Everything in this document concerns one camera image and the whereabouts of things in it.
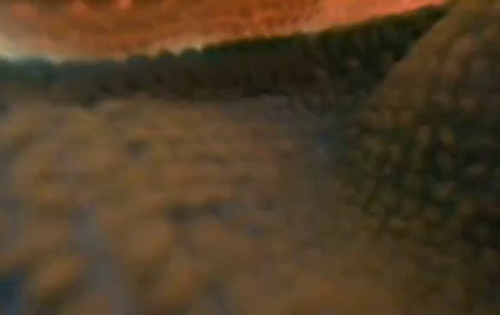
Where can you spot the yellow microfiber towel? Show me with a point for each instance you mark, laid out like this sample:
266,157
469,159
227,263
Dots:
144,197

